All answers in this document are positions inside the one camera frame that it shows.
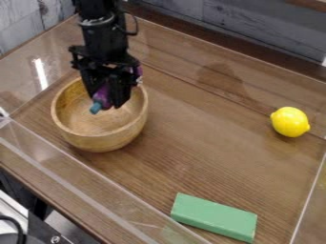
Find yellow lemon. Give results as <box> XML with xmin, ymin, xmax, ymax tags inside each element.
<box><xmin>270</xmin><ymin>107</ymin><xmax>312</xmax><ymax>138</ymax></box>

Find purple toy eggplant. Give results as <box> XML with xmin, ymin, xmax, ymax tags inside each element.
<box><xmin>90</xmin><ymin>66</ymin><xmax>143</xmax><ymax>114</ymax></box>

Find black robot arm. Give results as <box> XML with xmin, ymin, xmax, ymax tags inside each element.
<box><xmin>68</xmin><ymin>0</ymin><xmax>143</xmax><ymax>114</ymax></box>

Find clear acrylic tray walls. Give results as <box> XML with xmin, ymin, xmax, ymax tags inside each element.
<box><xmin>0</xmin><ymin>18</ymin><xmax>326</xmax><ymax>244</ymax></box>

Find black metal table bracket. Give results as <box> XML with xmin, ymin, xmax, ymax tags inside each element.
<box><xmin>26</xmin><ymin>213</ymin><xmax>74</xmax><ymax>244</ymax></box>

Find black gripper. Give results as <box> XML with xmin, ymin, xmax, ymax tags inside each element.
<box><xmin>68</xmin><ymin>18</ymin><xmax>141</xmax><ymax>109</ymax></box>

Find green rectangular block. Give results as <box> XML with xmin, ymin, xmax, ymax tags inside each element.
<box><xmin>171</xmin><ymin>193</ymin><xmax>258</xmax><ymax>244</ymax></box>

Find brown wooden bowl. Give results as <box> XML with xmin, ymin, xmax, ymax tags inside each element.
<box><xmin>51</xmin><ymin>77</ymin><xmax>150</xmax><ymax>153</ymax></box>

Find black cable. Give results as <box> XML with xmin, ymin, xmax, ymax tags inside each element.
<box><xmin>0</xmin><ymin>214</ymin><xmax>27</xmax><ymax>244</ymax></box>

